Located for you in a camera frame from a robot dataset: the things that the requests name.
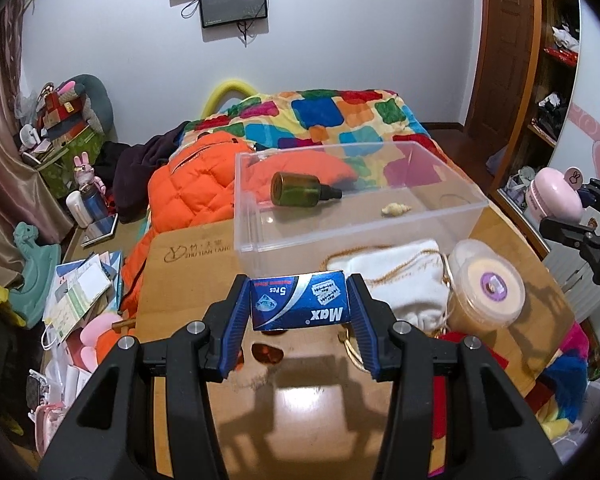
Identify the colourful patchwork blanket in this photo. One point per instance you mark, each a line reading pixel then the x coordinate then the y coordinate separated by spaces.
pixel 320 110

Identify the clear plastic storage box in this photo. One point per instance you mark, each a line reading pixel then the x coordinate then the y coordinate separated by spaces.
pixel 360 230

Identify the white plastic bottle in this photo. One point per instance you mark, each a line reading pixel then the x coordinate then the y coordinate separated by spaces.
pixel 76 209

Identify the pink plush slippers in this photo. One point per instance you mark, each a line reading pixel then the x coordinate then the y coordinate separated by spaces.
pixel 97 340

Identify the brown wooden door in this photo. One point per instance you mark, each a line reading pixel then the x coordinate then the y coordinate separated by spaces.
pixel 505 45

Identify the small cream seashell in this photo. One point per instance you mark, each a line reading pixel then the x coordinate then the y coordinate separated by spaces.
pixel 393 209

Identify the blue water bottle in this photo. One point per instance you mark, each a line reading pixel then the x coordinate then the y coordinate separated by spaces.
pixel 95 206

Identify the dark purple clothing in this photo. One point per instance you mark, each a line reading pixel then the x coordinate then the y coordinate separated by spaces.
pixel 135 170

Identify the pink bunny toy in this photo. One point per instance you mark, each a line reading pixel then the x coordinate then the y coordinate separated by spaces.
pixel 86 172

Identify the small white fan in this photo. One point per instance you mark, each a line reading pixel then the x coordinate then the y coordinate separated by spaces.
pixel 30 136

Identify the green patterned box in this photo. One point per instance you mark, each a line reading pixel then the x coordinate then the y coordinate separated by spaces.
pixel 67 165

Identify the colourful fluffy plush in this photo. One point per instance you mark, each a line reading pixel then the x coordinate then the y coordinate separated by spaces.
pixel 565 375

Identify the pink round container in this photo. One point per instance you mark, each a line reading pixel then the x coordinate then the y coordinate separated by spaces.
pixel 552 195

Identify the brown glass dropper bottle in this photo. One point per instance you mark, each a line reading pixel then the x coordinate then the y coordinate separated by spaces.
pixel 297 189

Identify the pile of papers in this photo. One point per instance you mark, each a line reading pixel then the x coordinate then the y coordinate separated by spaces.
pixel 77 292

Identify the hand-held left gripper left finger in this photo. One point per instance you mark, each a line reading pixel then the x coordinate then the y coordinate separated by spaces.
pixel 236 310

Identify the wooden desktop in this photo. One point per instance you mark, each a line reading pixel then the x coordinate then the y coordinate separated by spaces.
pixel 300 410

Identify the grey tablet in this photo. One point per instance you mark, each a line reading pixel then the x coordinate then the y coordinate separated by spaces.
pixel 100 230

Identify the brown curtain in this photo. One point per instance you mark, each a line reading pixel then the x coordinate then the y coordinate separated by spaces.
pixel 5 175

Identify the green dinosaur toy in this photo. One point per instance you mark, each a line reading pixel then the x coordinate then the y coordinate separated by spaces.
pixel 35 285

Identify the round clear plastic jar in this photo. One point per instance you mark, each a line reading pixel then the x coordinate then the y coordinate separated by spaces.
pixel 485 295

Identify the small black wall screen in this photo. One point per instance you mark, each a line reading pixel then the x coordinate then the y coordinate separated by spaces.
pixel 233 2

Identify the yellow foam hoop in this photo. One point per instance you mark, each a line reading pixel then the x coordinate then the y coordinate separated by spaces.
pixel 222 89

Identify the white round plastic lid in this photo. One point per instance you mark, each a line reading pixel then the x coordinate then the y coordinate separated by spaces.
pixel 467 251

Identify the white wardrobe panel pink hearts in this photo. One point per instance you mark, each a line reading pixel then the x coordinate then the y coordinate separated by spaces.
pixel 597 125

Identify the orange down jacket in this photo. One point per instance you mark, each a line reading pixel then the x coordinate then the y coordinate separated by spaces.
pixel 190 185

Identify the brown wooden shelf unit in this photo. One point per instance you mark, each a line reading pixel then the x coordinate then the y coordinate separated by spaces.
pixel 555 125

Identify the red patterned box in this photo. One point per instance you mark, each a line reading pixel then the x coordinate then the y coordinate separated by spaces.
pixel 55 107

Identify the grey cushion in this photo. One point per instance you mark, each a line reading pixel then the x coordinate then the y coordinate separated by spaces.
pixel 97 105

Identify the blue cardboard blade box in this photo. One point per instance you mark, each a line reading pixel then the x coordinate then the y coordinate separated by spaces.
pixel 300 302

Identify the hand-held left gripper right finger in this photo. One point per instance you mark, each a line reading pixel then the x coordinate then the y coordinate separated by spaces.
pixel 360 320

